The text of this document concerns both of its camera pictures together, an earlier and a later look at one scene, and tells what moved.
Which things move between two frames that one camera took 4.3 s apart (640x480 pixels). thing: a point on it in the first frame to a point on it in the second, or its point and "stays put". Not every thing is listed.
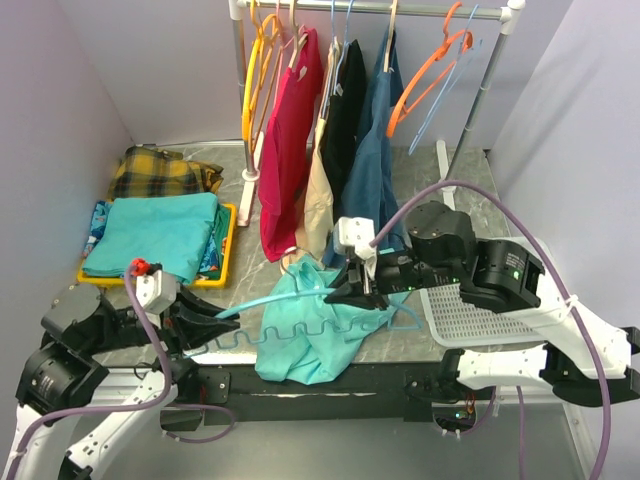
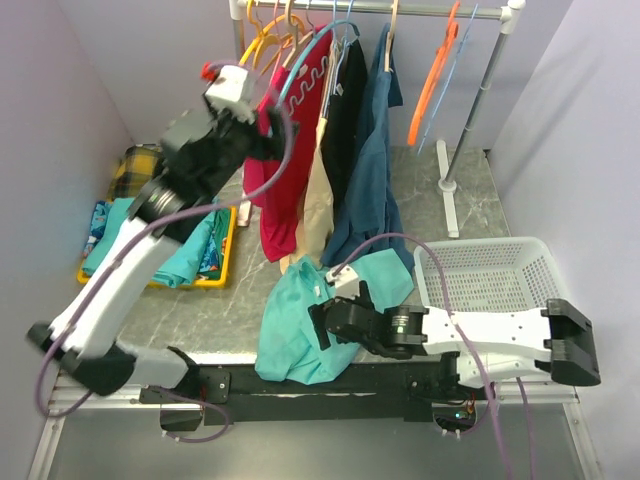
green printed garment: x=212 y=262 stays put
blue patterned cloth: x=97 y=226 stays put
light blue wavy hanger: x=399 y=321 to x=348 y=23
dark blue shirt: x=369 y=172 stays put
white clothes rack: x=508 y=11 stays put
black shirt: x=343 y=127 stays put
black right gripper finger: x=351 y=296 to x=317 y=313
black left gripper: x=195 y=324 to x=265 y=147
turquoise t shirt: x=304 y=332 stays put
